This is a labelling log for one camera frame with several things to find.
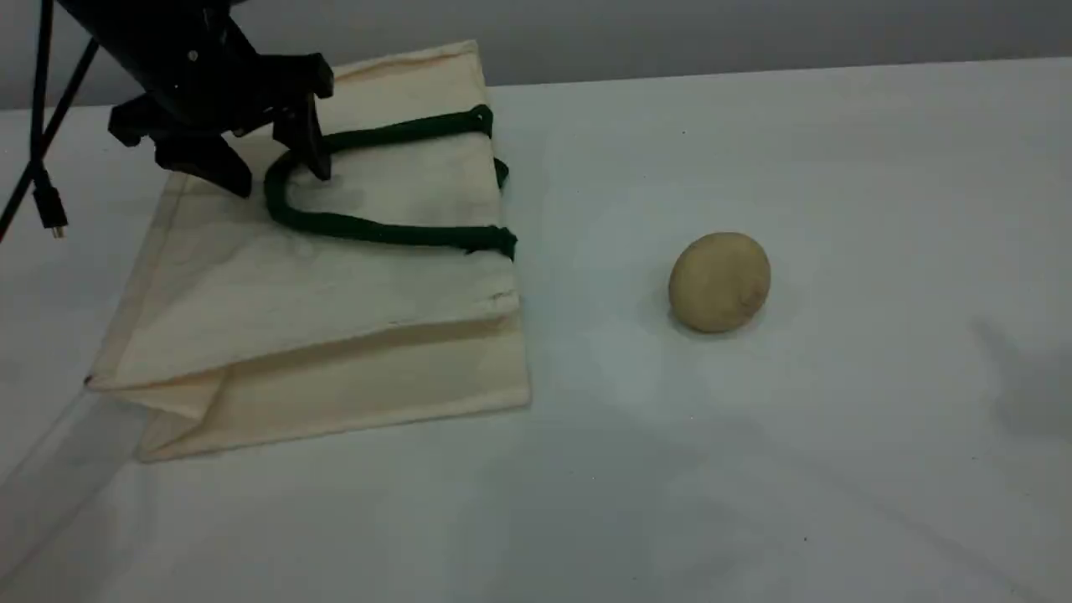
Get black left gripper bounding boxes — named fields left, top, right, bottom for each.
left=107, top=8, right=336, bottom=199

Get cream canvas handbag green handles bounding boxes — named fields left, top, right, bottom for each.
left=84, top=39, right=533, bottom=463

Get tan potato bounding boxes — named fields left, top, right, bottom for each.
left=667, top=232, right=772, bottom=334

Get thin black cable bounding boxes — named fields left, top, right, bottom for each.
left=0, top=38, right=100, bottom=244

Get black cable with usb plug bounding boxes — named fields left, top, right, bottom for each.
left=29, top=0, right=70, bottom=240

